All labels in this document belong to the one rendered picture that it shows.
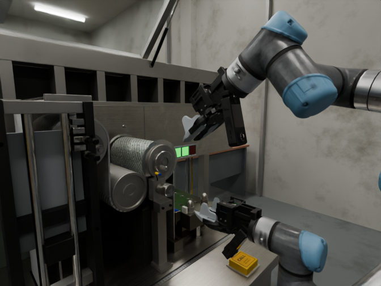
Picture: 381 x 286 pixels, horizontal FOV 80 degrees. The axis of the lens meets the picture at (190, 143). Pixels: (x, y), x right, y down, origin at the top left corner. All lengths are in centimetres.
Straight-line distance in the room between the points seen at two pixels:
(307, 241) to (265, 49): 41
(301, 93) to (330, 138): 305
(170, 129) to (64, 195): 78
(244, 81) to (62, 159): 40
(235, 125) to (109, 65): 68
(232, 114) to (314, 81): 18
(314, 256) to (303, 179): 309
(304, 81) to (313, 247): 35
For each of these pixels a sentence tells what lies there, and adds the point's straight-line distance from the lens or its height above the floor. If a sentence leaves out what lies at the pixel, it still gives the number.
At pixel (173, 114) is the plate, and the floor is 140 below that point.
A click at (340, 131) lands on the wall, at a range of 342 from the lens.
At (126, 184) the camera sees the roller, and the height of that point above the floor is 120.
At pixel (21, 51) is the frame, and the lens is 96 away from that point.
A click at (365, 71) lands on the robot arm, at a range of 53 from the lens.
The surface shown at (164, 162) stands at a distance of 76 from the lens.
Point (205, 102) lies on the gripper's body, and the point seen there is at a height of 144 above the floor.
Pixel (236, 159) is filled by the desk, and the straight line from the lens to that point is 362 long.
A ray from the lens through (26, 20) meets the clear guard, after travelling 98.
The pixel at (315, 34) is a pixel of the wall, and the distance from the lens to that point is 364.
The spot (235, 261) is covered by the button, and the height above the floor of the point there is 92.
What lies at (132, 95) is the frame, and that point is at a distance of 109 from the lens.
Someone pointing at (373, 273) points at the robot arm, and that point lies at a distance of 60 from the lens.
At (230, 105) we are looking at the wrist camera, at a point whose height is 143.
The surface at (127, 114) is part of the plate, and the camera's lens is 106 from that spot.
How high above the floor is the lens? 143
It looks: 9 degrees down
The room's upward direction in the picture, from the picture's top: straight up
